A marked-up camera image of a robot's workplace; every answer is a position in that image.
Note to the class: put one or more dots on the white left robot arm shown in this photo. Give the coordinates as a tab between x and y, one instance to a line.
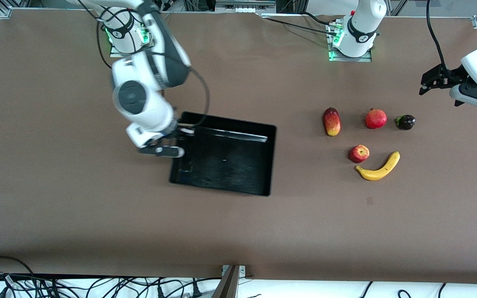
358	45

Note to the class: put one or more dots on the aluminium frame strut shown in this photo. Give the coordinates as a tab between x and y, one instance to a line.
398	8

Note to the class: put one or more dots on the red apple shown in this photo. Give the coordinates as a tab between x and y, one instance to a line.
359	154

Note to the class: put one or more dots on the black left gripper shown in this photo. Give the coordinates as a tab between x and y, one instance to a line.
446	75

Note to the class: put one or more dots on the dark purple mangosteen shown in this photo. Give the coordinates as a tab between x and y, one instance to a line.
406	122

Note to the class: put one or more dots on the red pomegranate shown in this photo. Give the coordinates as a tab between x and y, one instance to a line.
376	119

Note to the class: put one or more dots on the silver metal bracket plate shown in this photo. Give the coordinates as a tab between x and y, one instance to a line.
242	271

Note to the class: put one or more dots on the grey metal bar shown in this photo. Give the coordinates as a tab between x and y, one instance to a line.
228	287

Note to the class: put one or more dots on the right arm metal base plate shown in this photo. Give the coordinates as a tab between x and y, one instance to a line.
118	54

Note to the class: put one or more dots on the grey metal mounting plate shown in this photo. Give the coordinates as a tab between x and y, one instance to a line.
244	5

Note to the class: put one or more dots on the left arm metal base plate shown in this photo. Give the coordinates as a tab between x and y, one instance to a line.
364	59

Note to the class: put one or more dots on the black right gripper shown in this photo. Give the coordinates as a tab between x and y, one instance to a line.
177	133

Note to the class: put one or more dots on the yellow banana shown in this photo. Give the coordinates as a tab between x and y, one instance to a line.
377	174

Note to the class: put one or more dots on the black plastic tray box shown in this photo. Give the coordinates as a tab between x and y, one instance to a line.
230	165

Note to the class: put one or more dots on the red yellow mango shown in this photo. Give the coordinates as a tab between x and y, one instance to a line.
332	122

